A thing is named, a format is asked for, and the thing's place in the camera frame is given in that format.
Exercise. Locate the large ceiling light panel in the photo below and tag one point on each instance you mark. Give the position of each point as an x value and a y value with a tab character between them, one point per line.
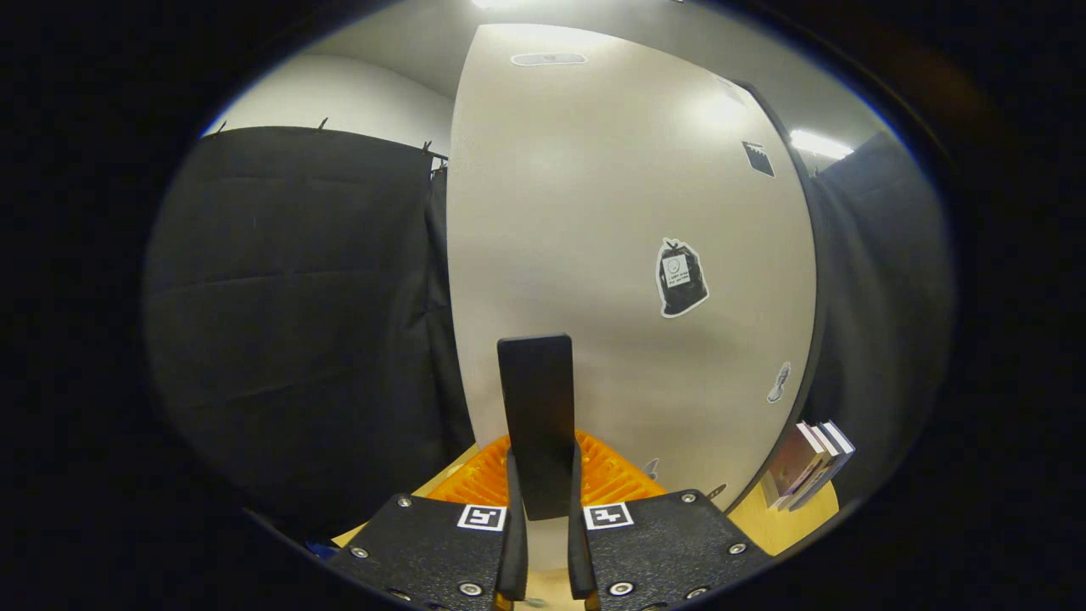
488	3

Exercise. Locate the pink cover book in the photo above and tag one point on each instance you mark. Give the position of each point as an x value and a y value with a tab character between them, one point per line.
793	467

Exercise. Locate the white spine book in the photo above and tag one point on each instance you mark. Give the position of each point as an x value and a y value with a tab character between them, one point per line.
821	450

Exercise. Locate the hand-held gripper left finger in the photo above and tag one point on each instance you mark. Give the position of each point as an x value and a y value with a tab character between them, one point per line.
512	552

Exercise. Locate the beige cabinet door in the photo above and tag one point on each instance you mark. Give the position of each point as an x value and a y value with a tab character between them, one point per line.
594	212

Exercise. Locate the black backdrop cloth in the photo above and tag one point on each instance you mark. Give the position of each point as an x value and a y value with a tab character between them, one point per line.
297	339

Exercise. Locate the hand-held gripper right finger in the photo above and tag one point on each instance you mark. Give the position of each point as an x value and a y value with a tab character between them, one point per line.
579	552

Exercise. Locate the blue grey book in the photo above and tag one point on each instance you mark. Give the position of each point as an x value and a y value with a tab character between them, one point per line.
840	441

